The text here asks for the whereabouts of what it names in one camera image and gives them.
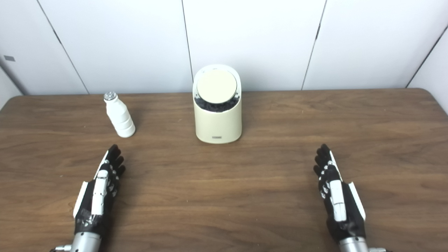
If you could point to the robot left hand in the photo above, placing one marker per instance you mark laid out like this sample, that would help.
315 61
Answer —
99 196

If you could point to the black bin liner bag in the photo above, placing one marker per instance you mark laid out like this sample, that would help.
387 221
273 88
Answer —
217 106

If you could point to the cream-colored bin body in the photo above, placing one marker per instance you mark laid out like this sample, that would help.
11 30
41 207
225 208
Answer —
218 124

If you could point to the cream round bin lid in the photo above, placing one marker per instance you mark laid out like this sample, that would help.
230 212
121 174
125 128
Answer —
217 85

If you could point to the small white plastic bottle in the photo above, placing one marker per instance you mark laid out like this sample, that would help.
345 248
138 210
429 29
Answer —
119 117

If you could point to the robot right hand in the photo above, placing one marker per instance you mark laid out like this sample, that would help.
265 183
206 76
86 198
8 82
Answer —
337 196

